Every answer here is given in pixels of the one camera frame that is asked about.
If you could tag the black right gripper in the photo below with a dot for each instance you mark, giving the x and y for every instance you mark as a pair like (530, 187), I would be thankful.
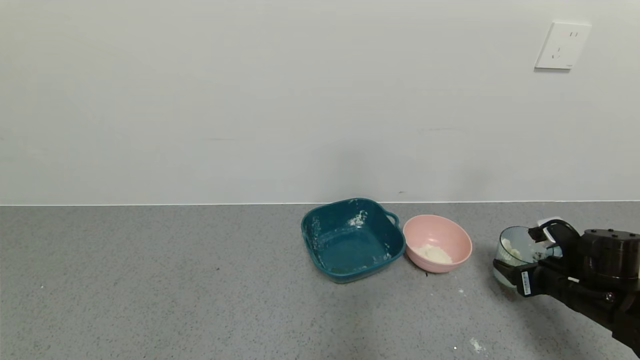
(526, 282)

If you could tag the translucent green ribbed cup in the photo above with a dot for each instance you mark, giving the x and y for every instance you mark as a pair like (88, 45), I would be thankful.
(520, 245)

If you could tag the white powder heap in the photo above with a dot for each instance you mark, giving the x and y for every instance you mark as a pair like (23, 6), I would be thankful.
(436, 254)

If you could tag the pink plastic bowl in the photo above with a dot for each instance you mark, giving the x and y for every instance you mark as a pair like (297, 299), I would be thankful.
(440, 230)

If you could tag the white powder residue clump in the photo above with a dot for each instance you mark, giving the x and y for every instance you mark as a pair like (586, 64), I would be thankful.
(357, 219)

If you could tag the teal square plastic basin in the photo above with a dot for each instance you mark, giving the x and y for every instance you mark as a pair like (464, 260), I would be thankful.
(345, 247)

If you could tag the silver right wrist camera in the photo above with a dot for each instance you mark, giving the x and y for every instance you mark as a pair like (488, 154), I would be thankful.
(554, 235)

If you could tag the white wall socket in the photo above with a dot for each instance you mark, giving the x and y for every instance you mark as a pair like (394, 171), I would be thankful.
(562, 46)

